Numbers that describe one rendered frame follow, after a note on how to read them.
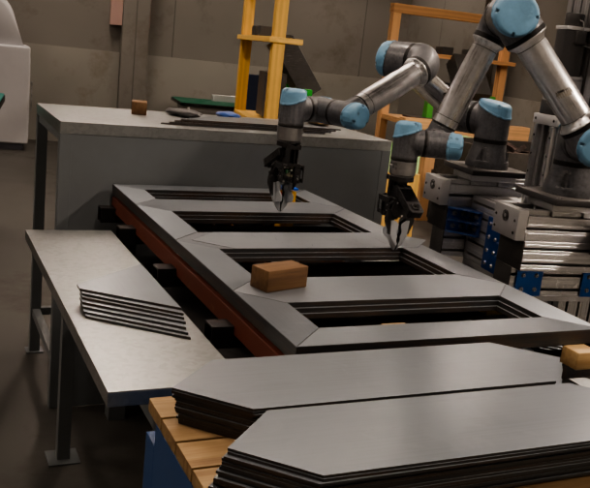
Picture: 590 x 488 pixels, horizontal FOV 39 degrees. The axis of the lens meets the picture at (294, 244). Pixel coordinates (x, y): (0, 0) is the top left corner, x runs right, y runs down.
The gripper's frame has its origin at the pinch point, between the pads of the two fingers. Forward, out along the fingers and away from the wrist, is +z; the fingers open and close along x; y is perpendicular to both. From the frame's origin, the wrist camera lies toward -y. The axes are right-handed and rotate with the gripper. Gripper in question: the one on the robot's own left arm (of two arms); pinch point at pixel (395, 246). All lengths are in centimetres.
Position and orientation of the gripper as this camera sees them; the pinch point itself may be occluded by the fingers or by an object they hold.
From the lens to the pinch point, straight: 237.1
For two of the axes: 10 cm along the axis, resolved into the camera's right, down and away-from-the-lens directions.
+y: -4.1, -2.5, 8.8
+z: -1.0, 9.7, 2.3
